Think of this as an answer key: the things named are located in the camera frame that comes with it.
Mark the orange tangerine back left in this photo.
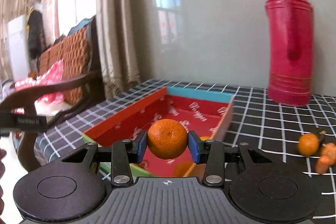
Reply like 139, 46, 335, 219
297, 133, 319, 157

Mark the dark wooden armchair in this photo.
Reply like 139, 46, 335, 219
1, 16, 105, 172

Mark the red thermos flask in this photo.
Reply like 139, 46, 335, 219
265, 0, 313, 106

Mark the black white checkered tablecloth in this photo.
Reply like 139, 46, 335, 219
34, 80, 335, 223

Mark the small orange tangerine piece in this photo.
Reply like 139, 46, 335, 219
315, 155, 332, 174

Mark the red cardboard tray box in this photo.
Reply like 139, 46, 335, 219
81, 86, 235, 179

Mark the large orange tangerine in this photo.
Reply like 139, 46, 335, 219
147, 119, 188, 160

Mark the beige curtain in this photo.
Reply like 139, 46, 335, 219
96, 0, 140, 98

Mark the pink plastic bag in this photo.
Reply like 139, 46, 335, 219
15, 59, 64, 105

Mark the tangerine inside box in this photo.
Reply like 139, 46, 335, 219
200, 136, 211, 141

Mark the orange tangerine middle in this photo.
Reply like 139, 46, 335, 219
321, 143, 336, 162

